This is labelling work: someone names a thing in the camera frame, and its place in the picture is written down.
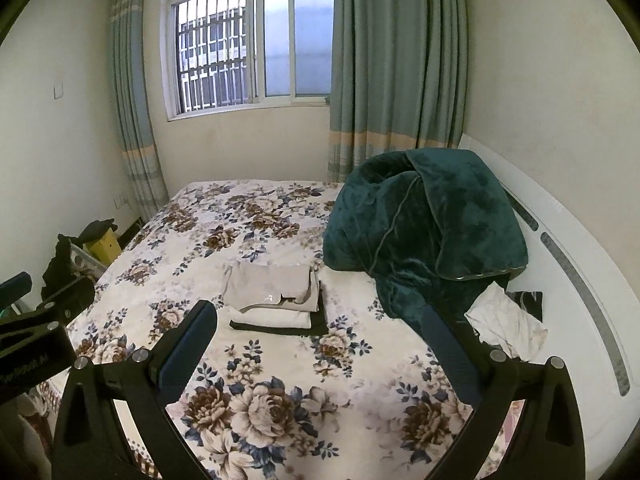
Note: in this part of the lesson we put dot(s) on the yellow box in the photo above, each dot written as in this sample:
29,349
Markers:
106,249

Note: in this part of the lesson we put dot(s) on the beige long-sleeve shirt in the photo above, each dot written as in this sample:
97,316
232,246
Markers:
249,282

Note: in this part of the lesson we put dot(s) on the left green curtain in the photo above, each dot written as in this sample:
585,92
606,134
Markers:
134,126

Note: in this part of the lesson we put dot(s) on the white bed headboard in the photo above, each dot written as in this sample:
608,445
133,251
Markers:
590,310

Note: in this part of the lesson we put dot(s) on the green curtain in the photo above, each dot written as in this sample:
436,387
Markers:
134,126
399,78

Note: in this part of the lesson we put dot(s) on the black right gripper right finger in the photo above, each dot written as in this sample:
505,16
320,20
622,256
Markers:
547,442

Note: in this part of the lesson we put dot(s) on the dark green plush blanket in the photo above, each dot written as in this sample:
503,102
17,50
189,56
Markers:
423,223

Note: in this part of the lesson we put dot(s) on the floral bed cover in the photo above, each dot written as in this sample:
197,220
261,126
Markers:
306,377

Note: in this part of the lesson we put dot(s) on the right green curtain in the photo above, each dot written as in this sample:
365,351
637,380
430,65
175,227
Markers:
399,78

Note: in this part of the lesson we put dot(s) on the crumpled white cloth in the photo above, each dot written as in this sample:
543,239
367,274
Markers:
500,322

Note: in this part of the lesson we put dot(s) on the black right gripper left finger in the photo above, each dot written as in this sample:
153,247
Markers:
90,441

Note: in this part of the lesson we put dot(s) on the folded white garment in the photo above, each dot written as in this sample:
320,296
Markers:
280,312

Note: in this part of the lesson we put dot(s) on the window with metal grille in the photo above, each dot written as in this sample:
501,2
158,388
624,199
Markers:
222,55

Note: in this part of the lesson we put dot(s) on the black garment by headboard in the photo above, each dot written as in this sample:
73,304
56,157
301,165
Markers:
530,302

